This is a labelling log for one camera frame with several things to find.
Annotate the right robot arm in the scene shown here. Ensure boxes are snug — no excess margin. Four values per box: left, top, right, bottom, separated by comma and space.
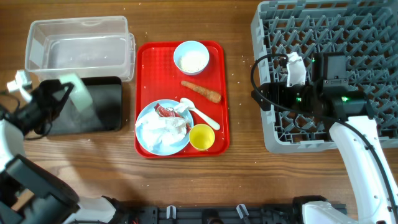
251, 52, 397, 223

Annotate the white plastic spoon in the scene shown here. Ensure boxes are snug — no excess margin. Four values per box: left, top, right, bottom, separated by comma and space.
180, 98, 221, 130

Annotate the light blue plate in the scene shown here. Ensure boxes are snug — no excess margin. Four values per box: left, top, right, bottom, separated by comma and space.
135, 99, 195, 157

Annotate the red snack wrapper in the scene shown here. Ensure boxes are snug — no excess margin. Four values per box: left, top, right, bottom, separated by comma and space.
154, 103, 191, 133

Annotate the grey dishwasher rack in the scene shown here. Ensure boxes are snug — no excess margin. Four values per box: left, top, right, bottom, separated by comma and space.
251, 0, 397, 148

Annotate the mint green bowl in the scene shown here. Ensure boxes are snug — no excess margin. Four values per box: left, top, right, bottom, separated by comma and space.
59, 73, 93, 112

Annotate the light blue bowl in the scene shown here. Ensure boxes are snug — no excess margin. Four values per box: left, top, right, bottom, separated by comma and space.
173, 40, 210, 76

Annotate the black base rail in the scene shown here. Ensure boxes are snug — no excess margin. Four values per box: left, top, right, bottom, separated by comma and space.
125, 204, 301, 224

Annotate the right black cable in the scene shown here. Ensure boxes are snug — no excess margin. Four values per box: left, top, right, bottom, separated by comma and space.
250, 53, 398, 215

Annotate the black plastic tray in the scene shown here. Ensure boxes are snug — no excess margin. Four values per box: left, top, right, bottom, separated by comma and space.
34, 77, 123, 135

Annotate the red serving tray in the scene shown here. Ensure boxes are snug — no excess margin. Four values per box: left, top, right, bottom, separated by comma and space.
135, 40, 230, 159

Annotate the black cable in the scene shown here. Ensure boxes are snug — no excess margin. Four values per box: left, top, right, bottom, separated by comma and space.
0, 90, 53, 141
250, 53, 398, 215

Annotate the yellow plastic cup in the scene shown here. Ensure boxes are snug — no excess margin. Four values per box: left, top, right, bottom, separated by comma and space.
189, 124, 215, 151

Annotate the clear plastic bin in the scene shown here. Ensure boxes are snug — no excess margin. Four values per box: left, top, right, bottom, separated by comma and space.
24, 16, 136, 82

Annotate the orange carrot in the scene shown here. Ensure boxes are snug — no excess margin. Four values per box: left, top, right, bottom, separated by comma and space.
181, 81, 222, 103

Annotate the white rice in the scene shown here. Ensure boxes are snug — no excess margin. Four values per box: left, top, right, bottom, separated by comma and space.
177, 51, 209, 73

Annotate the left black cable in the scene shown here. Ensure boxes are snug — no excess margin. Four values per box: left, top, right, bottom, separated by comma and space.
0, 90, 53, 141

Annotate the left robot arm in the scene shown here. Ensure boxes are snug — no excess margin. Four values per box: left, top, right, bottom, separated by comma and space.
1, 81, 123, 223

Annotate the white napkin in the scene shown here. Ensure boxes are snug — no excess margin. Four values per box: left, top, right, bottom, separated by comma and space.
134, 102, 191, 150

